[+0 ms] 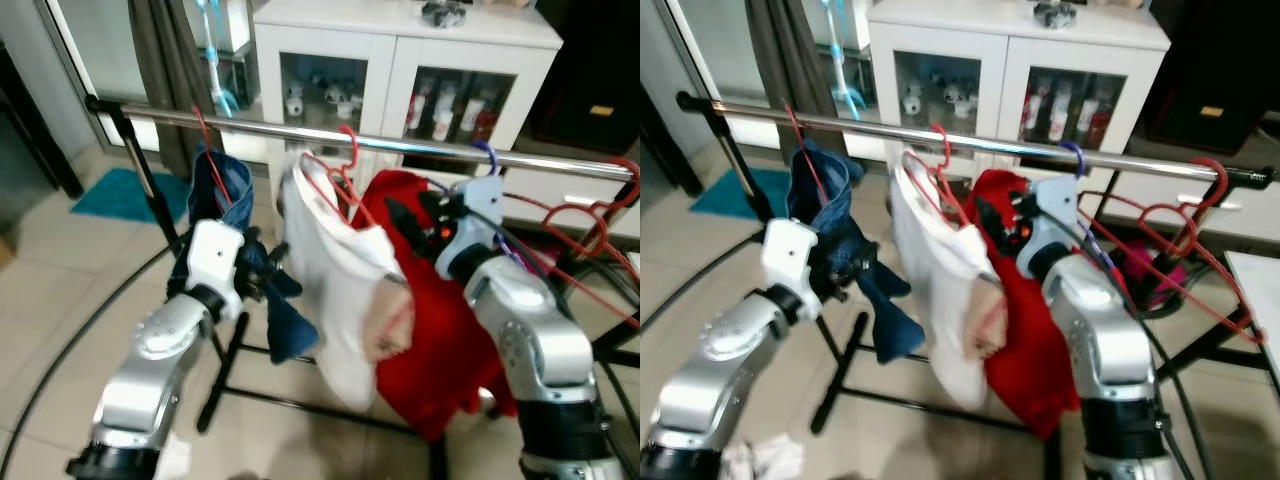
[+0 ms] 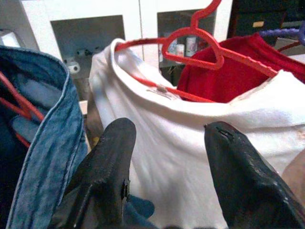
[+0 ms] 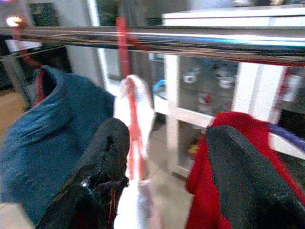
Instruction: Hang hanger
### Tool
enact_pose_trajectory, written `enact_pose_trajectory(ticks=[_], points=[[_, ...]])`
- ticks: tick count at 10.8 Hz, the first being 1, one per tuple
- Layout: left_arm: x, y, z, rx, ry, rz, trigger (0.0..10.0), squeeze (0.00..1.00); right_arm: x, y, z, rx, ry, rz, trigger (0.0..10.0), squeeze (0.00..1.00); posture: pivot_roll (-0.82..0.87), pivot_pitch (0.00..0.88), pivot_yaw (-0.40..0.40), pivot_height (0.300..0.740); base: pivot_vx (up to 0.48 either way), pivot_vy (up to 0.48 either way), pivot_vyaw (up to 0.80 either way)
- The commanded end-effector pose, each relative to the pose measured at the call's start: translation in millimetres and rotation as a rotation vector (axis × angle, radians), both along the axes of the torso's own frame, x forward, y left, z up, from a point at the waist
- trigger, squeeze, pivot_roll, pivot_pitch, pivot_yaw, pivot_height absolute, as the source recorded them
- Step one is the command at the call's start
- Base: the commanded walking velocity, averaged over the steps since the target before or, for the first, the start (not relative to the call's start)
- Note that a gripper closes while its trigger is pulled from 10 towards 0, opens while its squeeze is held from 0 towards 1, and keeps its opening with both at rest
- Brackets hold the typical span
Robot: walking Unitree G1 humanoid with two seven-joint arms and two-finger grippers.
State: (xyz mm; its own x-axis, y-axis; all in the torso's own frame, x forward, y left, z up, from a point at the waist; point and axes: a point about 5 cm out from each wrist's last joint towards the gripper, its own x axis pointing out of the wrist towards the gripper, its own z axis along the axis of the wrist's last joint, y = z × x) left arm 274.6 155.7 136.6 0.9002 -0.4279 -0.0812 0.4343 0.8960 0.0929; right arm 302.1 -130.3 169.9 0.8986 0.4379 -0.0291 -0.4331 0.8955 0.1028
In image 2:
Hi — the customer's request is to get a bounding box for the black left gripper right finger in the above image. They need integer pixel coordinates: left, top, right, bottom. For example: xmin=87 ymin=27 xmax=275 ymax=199
xmin=204 ymin=121 xmax=305 ymax=229

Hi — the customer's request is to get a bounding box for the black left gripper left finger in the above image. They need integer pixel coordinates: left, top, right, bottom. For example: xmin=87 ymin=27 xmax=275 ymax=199
xmin=51 ymin=117 xmax=138 ymax=229

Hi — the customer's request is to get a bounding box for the thin red hanger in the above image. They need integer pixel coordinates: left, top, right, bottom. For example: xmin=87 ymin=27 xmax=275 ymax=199
xmin=0 ymin=71 xmax=45 ymax=148

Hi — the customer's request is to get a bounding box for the red plastic hanger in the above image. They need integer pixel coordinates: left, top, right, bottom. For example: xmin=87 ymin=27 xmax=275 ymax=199
xmin=114 ymin=0 xmax=278 ymax=103

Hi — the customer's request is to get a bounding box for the purple plastic hanger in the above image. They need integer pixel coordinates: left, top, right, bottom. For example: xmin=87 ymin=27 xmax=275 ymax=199
xmin=259 ymin=23 xmax=305 ymax=46

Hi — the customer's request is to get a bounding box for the blue denim garment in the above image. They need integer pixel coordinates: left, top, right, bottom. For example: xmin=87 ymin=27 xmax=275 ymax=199
xmin=0 ymin=45 xmax=89 ymax=229

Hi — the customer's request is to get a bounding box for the white shirt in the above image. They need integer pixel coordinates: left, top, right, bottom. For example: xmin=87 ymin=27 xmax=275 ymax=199
xmin=88 ymin=38 xmax=305 ymax=229

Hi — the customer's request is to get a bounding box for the red garment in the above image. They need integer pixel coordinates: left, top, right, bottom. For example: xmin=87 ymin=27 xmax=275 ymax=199
xmin=177 ymin=33 xmax=305 ymax=103

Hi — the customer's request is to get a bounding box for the white paper roll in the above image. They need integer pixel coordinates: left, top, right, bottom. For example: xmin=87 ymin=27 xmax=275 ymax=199
xmin=67 ymin=61 xmax=81 ymax=73

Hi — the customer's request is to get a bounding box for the white printed jar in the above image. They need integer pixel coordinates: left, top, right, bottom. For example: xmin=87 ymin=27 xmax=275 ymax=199
xmin=185 ymin=35 xmax=197 ymax=57
xmin=175 ymin=44 xmax=185 ymax=58

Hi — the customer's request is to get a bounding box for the white glass-door cabinet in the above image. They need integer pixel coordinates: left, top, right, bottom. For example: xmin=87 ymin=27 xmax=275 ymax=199
xmin=19 ymin=0 xmax=233 ymax=101

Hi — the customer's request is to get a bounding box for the white plastic container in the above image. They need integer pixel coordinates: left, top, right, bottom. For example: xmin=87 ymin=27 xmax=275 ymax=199
xmin=0 ymin=30 xmax=21 ymax=48

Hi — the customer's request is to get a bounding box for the dark wooden cabinet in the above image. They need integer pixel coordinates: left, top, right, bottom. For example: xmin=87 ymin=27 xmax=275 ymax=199
xmin=227 ymin=0 xmax=305 ymax=46

